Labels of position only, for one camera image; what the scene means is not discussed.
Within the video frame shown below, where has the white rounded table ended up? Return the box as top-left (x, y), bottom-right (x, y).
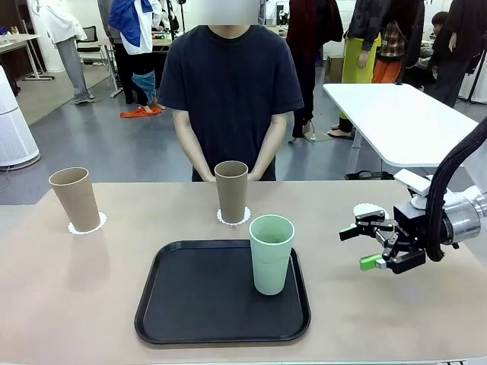
top-left (322, 82), bottom-right (480, 182)

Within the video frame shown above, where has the wooden desk with white legs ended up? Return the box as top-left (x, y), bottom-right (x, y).
top-left (0, 33), bottom-right (56, 81)

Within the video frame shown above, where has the white air purifier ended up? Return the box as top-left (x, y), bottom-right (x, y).
top-left (0, 64), bottom-right (42, 168)

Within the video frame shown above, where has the cardboard box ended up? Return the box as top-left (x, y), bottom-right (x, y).
top-left (325, 54), bottom-right (345, 83)

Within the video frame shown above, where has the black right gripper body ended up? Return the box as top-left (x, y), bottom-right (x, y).
top-left (393, 201), bottom-right (431, 250)

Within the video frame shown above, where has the person's left forearm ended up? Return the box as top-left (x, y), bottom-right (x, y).
top-left (250, 112), bottom-right (288, 179)

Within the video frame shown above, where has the person in dark t-shirt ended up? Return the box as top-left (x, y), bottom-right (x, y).
top-left (158, 24), bottom-right (305, 183)

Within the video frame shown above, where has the mannequin in black clothes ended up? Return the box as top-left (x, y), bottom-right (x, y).
top-left (429, 0), bottom-right (487, 108)

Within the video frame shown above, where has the black tripod pole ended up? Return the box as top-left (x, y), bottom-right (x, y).
top-left (164, 0), bottom-right (188, 39)

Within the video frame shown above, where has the white folding screen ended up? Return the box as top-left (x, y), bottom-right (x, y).
top-left (458, 49), bottom-right (487, 103)

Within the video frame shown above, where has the small mannequin in orange trousers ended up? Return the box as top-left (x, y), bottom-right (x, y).
top-left (371, 21), bottom-right (406, 84)

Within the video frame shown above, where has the light green tall cup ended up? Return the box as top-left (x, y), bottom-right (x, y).
top-left (249, 214), bottom-right (296, 296)

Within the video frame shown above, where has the brown tall cup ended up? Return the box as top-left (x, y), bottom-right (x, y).
top-left (214, 160), bottom-right (250, 224)
top-left (48, 166), bottom-right (101, 232)

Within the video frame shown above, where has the person in grey sweater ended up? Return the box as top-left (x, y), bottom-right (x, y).
top-left (97, 0), bottom-right (153, 106)

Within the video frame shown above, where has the orange cloth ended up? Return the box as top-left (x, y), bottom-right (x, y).
top-left (120, 107), bottom-right (163, 119)

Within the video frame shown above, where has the seated person in grey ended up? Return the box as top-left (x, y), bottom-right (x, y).
top-left (403, 11), bottom-right (450, 87)

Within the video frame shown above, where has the black plastic tray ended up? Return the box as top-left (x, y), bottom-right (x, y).
top-left (134, 239), bottom-right (312, 346)

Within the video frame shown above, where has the mannequin in white coat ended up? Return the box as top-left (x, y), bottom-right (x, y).
top-left (32, 0), bottom-right (97, 104)

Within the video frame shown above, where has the mannequin in blue white jacket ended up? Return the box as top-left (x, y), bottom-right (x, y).
top-left (108, 0), bottom-right (167, 112)

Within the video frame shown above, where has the mannequin in yellow skirt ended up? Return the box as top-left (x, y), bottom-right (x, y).
top-left (327, 0), bottom-right (425, 140)

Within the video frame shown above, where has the black office chair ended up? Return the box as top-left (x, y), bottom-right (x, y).
top-left (75, 25), bottom-right (110, 68)

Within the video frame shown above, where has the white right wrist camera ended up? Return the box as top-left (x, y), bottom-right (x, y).
top-left (393, 169), bottom-right (434, 208)

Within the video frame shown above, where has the white paper doily coaster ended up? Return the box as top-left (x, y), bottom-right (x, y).
top-left (67, 211), bottom-right (108, 236)
top-left (215, 206), bottom-right (253, 226)
top-left (352, 202), bottom-right (385, 222)

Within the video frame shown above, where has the person's right forearm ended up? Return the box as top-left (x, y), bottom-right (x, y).
top-left (173, 109), bottom-right (212, 178)

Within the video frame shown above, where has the black object on floor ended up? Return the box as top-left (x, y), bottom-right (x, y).
top-left (345, 170), bottom-right (396, 182)

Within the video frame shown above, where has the black braided cable sleeve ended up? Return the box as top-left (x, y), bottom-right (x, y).
top-left (425, 116), bottom-right (487, 262)

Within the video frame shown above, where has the background work table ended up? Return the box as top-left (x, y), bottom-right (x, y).
top-left (98, 36), bottom-right (174, 99)

